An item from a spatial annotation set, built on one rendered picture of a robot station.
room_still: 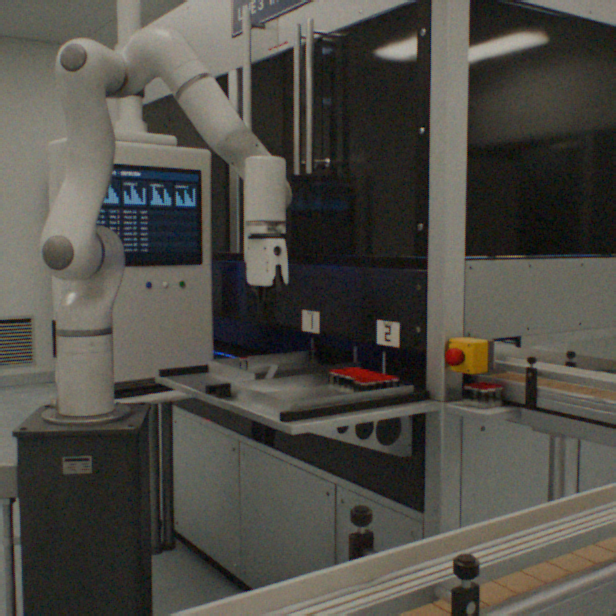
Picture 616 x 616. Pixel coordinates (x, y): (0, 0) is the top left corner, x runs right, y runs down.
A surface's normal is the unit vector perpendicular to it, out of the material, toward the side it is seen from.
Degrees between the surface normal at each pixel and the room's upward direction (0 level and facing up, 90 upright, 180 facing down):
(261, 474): 90
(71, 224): 63
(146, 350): 90
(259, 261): 91
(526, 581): 0
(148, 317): 90
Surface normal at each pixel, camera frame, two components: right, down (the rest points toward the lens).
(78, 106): -0.22, 0.67
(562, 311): 0.56, 0.07
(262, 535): -0.83, 0.05
